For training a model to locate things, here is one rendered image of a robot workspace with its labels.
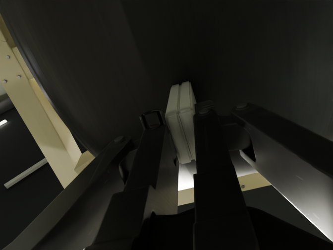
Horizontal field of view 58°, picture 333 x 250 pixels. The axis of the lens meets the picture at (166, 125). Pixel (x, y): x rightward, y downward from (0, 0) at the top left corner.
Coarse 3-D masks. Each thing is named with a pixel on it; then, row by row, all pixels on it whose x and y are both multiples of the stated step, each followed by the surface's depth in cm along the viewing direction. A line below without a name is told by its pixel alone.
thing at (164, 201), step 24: (144, 120) 16; (144, 144) 14; (144, 168) 11; (168, 168) 13; (120, 192) 9; (144, 192) 9; (168, 192) 12; (120, 216) 8; (144, 216) 8; (96, 240) 7; (120, 240) 7; (144, 240) 7
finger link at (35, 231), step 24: (120, 144) 15; (96, 168) 13; (72, 192) 11; (96, 192) 12; (48, 216) 10; (72, 216) 10; (96, 216) 11; (24, 240) 9; (48, 240) 9; (72, 240) 10
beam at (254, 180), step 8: (240, 176) 84; (248, 176) 84; (256, 176) 84; (240, 184) 86; (248, 184) 86; (256, 184) 86; (264, 184) 86; (184, 192) 87; (192, 192) 87; (184, 200) 89; (192, 200) 89
